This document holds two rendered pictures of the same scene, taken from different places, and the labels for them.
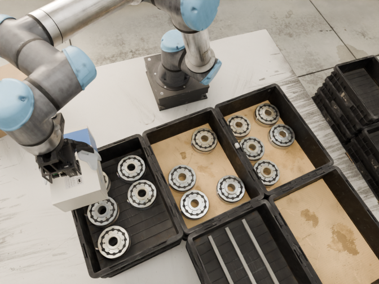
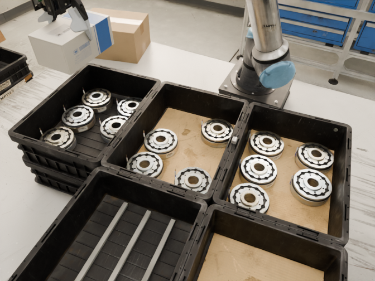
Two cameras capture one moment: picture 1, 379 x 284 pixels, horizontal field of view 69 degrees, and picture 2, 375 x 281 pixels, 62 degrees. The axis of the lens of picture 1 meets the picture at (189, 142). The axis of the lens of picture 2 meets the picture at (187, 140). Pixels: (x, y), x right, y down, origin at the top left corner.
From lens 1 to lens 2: 63 cm
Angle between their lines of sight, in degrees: 34
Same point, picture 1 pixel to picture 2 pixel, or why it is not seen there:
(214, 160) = (208, 155)
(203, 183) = (175, 163)
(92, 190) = (56, 42)
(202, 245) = (112, 206)
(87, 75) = not seen: outside the picture
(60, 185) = (46, 30)
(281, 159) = (285, 209)
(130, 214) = (93, 137)
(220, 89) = not seen: hidden behind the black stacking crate
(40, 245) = not seen: hidden behind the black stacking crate
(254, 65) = (364, 133)
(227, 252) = (123, 232)
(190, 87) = (259, 97)
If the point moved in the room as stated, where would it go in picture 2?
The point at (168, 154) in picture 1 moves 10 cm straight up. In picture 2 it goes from (174, 122) to (173, 98)
